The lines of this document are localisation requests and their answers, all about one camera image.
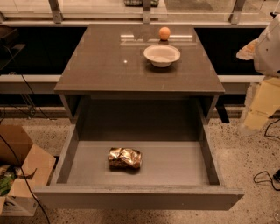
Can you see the crushed shiny orange can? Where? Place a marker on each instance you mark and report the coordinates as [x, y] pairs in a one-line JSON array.
[[124, 158]]

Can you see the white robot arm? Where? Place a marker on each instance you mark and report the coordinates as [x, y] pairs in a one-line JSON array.
[[265, 101]]

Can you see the grey cabinet with counter top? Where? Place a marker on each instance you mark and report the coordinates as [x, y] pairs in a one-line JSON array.
[[109, 62]]

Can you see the open grey top drawer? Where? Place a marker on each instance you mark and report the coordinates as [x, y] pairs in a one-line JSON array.
[[179, 170]]

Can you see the white bowl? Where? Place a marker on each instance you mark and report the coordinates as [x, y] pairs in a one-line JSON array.
[[161, 55]]

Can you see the orange fruit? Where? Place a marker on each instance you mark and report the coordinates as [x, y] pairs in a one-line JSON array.
[[164, 33]]

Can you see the open cardboard box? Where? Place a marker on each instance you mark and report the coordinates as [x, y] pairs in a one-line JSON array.
[[24, 166]]

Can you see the metal window frame rail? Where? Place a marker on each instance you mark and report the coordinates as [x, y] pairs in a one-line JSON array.
[[201, 13]]

